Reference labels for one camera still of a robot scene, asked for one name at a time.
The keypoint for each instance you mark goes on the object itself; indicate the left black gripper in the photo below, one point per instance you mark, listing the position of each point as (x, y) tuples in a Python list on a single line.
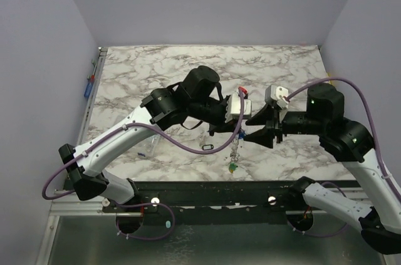
[(222, 126)]

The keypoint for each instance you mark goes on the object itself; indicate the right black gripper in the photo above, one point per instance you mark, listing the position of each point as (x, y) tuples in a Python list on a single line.
[(275, 125)]

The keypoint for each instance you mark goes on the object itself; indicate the steel key organizer plate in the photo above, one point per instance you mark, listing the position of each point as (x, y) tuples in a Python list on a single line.
[(234, 154)]

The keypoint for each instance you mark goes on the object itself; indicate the green tag key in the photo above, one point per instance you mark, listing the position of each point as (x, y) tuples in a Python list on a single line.
[(232, 167)]

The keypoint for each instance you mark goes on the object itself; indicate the blue tag key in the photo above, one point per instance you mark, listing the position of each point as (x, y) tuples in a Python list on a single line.
[(241, 135)]

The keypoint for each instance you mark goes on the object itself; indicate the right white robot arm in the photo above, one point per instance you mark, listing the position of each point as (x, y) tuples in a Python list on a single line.
[(352, 145)]

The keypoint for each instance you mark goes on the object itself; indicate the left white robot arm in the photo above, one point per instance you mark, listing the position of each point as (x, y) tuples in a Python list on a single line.
[(163, 108)]

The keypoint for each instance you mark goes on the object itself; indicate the clear plastic parts box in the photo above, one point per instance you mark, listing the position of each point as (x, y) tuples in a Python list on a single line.
[(147, 147)]

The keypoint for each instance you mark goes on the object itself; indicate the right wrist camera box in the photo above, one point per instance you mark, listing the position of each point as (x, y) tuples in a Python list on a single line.
[(276, 97)]

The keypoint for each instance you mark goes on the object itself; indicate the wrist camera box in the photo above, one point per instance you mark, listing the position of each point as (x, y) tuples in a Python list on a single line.
[(233, 108), (276, 97)]

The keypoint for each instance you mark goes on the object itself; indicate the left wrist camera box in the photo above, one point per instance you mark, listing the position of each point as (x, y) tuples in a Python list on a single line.
[(233, 108)]

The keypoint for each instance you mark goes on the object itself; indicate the black key ring tag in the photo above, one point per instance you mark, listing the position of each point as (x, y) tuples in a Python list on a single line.
[(207, 147)]

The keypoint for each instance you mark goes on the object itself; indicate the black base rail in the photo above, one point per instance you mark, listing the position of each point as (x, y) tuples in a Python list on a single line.
[(216, 203)]

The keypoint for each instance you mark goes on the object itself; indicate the blue red wall clamp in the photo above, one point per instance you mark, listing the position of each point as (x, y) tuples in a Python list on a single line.
[(90, 81)]

